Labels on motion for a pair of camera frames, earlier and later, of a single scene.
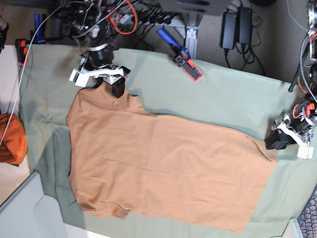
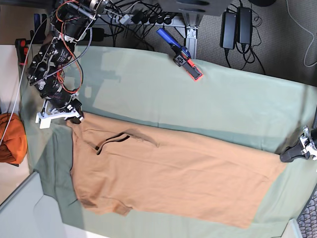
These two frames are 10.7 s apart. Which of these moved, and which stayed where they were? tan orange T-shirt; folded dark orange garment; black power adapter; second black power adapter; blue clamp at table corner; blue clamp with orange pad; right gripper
Moved: right gripper; tan orange T-shirt
Stayed: second black power adapter; black power adapter; blue clamp with orange pad; blue clamp at table corner; folded dark orange garment
